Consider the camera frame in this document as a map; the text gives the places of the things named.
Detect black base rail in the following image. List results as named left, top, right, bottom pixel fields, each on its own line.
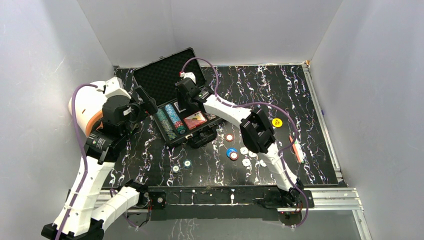
left=66, top=185, right=362, bottom=221

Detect purple cable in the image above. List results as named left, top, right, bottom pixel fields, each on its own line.
left=180, top=57, right=310, bottom=229
left=54, top=83, right=100, bottom=240

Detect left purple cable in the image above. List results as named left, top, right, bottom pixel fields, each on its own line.
left=54, top=83, right=100, bottom=240

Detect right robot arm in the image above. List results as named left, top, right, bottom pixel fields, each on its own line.
left=175, top=71, right=304, bottom=207

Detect green white pen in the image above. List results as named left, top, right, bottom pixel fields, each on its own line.
left=293, top=139, right=305, bottom=164

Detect yellow round button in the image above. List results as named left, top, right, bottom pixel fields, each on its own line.
left=271, top=117, right=283, bottom=128

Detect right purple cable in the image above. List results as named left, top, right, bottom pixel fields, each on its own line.
left=180, top=57, right=310, bottom=229

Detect white and orange cylinder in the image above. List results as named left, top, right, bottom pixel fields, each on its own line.
left=68, top=80, right=116, bottom=137

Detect black poker set case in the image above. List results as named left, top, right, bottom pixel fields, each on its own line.
left=133, top=48, right=223, bottom=148

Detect teal white poker chip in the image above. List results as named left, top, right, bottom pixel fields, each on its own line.
left=171, top=165, right=181, bottom=174

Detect red card deck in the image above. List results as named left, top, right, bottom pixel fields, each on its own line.
left=183, top=111, right=208, bottom=130

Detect red poker chip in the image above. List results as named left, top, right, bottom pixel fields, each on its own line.
left=230, top=152, right=239, bottom=161
left=225, top=133, right=234, bottom=142

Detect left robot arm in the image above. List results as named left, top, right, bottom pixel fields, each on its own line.
left=41, top=77, right=158, bottom=240

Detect orange pen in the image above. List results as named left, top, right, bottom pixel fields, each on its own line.
left=289, top=135, right=305, bottom=164

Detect green blue chip stack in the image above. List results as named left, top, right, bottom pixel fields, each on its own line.
left=156, top=109, right=177, bottom=140

